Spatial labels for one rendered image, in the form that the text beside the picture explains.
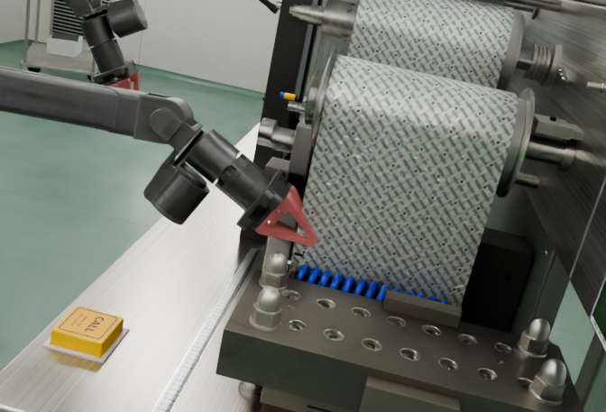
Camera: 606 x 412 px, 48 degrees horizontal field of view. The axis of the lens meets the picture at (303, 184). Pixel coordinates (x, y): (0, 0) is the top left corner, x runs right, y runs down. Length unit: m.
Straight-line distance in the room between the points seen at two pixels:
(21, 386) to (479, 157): 0.61
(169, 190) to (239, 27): 5.76
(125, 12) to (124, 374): 0.78
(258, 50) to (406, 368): 5.93
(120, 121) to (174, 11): 5.92
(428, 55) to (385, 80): 0.22
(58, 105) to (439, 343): 0.56
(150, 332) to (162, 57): 5.99
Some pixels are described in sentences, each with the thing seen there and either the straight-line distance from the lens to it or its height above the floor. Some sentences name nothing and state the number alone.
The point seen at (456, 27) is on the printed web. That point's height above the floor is 1.37.
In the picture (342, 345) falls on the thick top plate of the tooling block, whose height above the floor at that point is 1.03.
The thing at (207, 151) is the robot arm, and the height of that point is 1.17.
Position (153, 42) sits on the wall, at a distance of 6.90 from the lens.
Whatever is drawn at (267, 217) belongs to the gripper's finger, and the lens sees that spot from 0.89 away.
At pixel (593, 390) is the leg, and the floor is 0.88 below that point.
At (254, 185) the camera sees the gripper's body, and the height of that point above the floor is 1.14.
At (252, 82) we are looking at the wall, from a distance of 6.66.
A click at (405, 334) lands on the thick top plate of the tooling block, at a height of 1.03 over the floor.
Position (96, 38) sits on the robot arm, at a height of 1.19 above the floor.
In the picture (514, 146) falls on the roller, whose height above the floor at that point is 1.26.
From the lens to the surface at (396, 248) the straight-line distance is 0.91.
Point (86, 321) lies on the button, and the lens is 0.96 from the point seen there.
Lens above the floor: 1.44
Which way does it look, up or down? 19 degrees down
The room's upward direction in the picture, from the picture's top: 12 degrees clockwise
